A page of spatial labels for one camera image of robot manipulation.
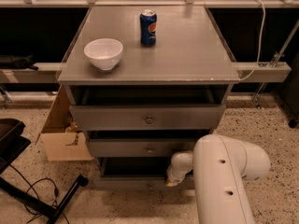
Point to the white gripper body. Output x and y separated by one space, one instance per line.
173 173

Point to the grey bottom drawer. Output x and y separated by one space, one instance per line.
136 173

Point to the grey drawer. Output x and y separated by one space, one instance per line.
147 109
142 143
136 173

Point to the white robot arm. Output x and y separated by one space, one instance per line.
220 165

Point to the grey drawer cabinet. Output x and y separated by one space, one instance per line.
138 105

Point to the grey middle drawer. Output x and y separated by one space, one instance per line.
142 143

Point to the grey top drawer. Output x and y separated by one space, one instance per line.
147 109

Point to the brown cardboard box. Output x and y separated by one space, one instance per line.
62 139

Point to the white ceramic bowl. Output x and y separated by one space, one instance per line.
104 53

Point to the blue Pepsi can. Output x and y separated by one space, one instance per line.
148 19

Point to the grey metal rail frame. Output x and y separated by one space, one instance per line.
31 72

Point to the black cloth on rail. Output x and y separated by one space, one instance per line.
17 62

